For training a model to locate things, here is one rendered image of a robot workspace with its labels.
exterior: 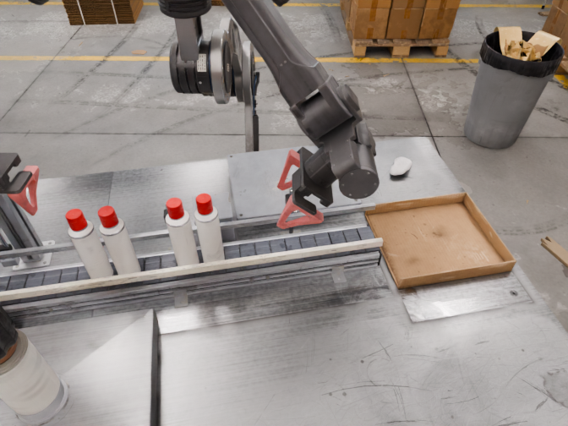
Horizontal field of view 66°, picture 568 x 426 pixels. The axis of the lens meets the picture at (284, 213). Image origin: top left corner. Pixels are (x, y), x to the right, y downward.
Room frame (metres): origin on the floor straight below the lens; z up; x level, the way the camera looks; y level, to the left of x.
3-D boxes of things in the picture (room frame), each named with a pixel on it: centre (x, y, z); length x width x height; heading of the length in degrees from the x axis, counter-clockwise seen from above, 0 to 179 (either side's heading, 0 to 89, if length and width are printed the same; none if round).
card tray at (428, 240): (0.79, -0.40, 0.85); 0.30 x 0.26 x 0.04; 101
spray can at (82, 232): (0.64, 0.43, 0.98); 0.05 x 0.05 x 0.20
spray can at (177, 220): (0.67, 0.23, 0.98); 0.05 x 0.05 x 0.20
